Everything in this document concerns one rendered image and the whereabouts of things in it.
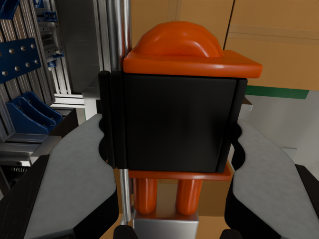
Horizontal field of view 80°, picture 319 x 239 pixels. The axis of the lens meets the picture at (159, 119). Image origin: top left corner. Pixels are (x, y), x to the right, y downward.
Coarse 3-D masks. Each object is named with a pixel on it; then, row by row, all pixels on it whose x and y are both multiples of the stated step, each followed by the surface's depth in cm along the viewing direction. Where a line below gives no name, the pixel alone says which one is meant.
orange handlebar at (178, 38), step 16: (160, 32) 11; (176, 32) 11; (192, 32) 11; (208, 32) 11; (144, 48) 11; (160, 48) 11; (176, 48) 11; (192, 48) 11; (208, 48) 11; (144, 192) 16; (192, 192) 16; (144, 208) 17; (192, 208) 17
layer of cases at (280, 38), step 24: (144, 0) 67; (168, 0) 67; (192, 0) 67; (216, 0) 67; (240, 0) 67; (264, 0) 67; (288, 0) 67; (312, 0) 67; (144, 24) 71; (216, 24) 71; (240, 24) 71; (264, 24) 70; (288, 24) 70; (312, 24) 70; (240, 48) 75; (264, 48) 74; (288, 48) 74; (312, 48) 74; (264, 72) 79; (288, 72) 79; (312, 72) 78
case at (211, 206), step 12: (120, 180) 47; (168, 180) 48; (120, 192) 44; (204, 192) 45; (216, 192) 45; (120, 204) 41; (204, 204) 42; (216, 204) 42; (120, 216) 40; (204, 216) 40; (216, 216) 40; (204, 228) 41; (216, 228) 41; (228, 228) 41
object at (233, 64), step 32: (128, 64) 10; (160, 64) 10; (192, 64) 10; (224, 64) 10; (256, 64) 10; (128, 96) 11; (160, 96) 11; (192, 96) 11; (224, 96) 11; (128, 128) 12; (160, 128) 12; (192, 128) 12; (224, 128) 12; (128, 160) 13; (160, 160) 13; (192, 160) 13; (224, 160) 13
